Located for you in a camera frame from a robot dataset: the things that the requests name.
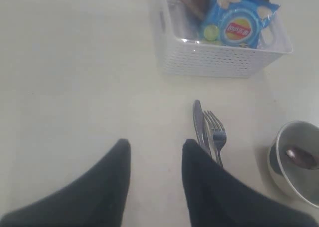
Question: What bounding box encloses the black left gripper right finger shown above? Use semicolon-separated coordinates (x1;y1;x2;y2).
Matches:
182;139;318;227

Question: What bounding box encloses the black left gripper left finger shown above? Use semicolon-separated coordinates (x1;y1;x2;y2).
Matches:
0;139;131;227

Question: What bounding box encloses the silver fork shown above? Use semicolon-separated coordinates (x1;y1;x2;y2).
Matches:
204;110;227;168

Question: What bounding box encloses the silver table knife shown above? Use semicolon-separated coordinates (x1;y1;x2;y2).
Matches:
192;100;211;157

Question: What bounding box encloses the grey-green ceramic bowl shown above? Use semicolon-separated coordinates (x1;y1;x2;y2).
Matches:
267;121;319;208

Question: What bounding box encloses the brown wooden spoon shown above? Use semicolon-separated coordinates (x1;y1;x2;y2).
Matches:
286;146;319;170

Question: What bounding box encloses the white perforated plastic basket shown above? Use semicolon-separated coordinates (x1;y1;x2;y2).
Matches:
150;0;293;78

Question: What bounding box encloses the silver metal spoon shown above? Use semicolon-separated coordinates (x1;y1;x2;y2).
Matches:
170;4;198;40

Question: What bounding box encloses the blue chips bag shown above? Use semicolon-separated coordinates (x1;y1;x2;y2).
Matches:
200;0;280;48

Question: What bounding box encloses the wooden chopstick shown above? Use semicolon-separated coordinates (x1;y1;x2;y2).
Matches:
180;0;205;21

